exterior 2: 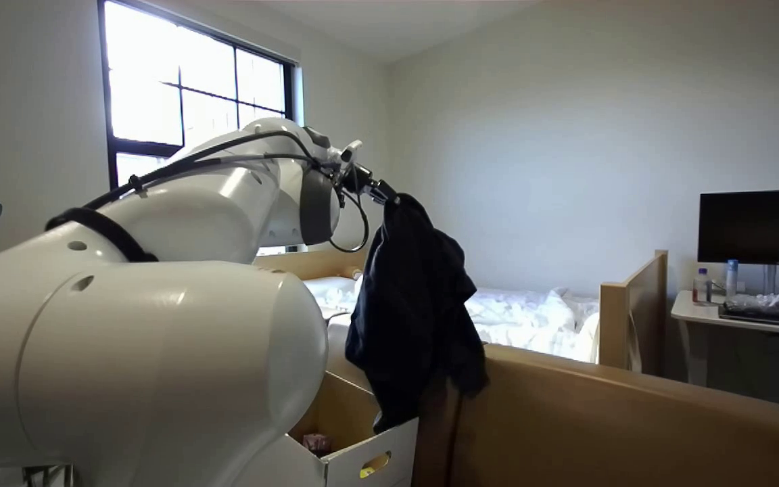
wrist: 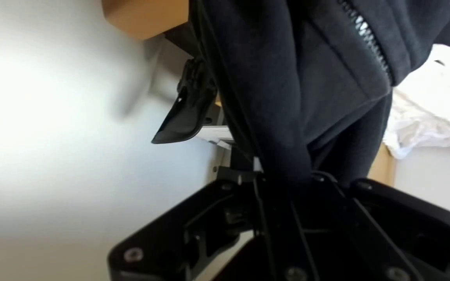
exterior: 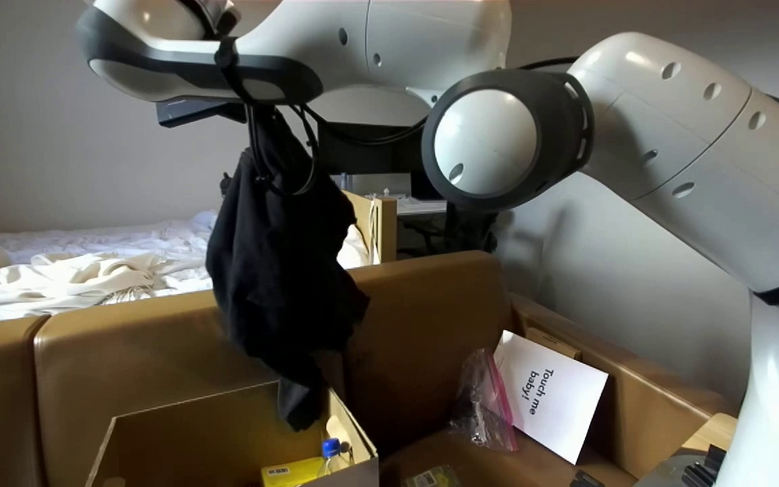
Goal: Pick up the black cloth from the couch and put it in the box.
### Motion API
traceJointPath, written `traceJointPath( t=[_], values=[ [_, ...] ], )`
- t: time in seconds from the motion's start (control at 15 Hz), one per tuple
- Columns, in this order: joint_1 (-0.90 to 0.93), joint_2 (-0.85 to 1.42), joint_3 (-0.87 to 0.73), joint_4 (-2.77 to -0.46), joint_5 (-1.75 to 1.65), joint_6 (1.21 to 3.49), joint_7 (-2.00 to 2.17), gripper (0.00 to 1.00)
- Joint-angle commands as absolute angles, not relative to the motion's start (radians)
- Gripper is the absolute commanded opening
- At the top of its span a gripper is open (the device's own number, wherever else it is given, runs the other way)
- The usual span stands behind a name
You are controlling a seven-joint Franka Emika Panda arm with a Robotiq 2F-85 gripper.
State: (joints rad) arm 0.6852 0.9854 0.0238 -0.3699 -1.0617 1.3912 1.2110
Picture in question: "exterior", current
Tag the black cloth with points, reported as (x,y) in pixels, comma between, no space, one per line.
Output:
(273,263)

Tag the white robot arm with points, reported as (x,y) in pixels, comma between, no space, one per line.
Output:
(684,143)

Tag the brown cardboard box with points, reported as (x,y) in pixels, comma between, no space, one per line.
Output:
(224,440)

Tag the yellow item in box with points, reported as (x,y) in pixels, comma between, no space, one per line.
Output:
(293,474)

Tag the wooden bed footboard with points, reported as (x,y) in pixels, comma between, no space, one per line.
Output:
(377,224)

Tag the white desk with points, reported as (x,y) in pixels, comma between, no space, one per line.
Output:
(415,206)

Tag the clear plastic bag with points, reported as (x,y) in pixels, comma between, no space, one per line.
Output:
(481,413)

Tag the blue capped bottle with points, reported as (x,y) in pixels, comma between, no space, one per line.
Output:
(335,447)

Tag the white folded paper card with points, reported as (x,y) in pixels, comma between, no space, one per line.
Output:
(553,398)

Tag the bed with white sheets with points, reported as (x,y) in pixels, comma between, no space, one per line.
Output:
(59,272)

